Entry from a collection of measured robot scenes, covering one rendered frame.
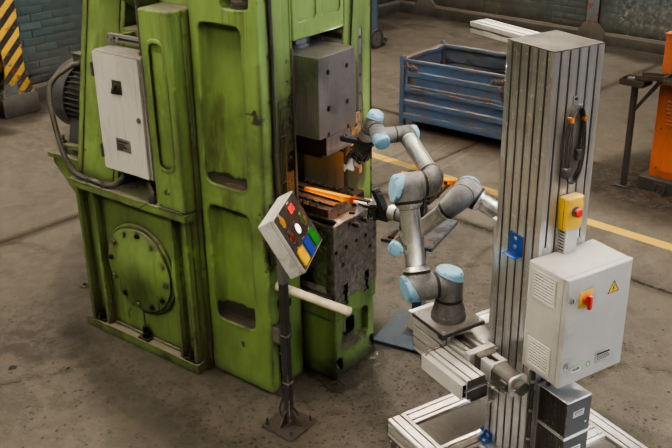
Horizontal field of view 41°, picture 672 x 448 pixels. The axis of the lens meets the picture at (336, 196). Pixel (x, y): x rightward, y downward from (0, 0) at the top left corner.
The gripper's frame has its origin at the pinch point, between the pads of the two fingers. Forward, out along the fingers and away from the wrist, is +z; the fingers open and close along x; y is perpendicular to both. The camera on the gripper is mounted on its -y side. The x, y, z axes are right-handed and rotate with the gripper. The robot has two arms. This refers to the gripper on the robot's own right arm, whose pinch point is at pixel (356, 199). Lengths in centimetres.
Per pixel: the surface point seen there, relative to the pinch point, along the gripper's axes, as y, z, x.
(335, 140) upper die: -31.5, 8.1, -4.8
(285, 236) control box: -10, -12, -69
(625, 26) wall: 74, 139, 774
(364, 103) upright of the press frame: -36, 23, 41
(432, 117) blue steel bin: 83, 169, 357
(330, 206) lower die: 3.2, 10.6, -7.9
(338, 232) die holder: 14.3, 3.1, -11.9
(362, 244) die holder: 29.5, 3.5, 8.8
